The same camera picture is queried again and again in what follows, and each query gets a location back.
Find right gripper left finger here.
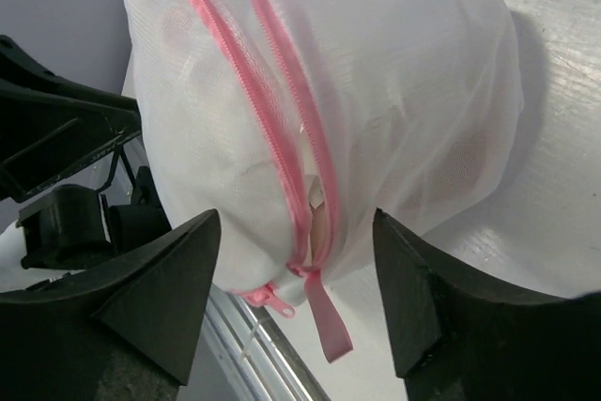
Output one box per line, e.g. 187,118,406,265
1,209,221,400

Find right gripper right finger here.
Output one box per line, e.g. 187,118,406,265
373,211,600,401

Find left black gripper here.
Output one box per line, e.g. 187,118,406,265
1,36,169,270

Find beige pink bra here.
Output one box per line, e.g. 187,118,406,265
309,202,327,263

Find white bra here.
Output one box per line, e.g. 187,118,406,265
299,126,324,210

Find pink-rimmed mesh laundry bag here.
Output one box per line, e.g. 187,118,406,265
124,0,523,362

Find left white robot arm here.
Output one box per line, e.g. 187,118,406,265
1,36,171,291

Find aluminium frame rail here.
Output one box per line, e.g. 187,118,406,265
203,286,329,401

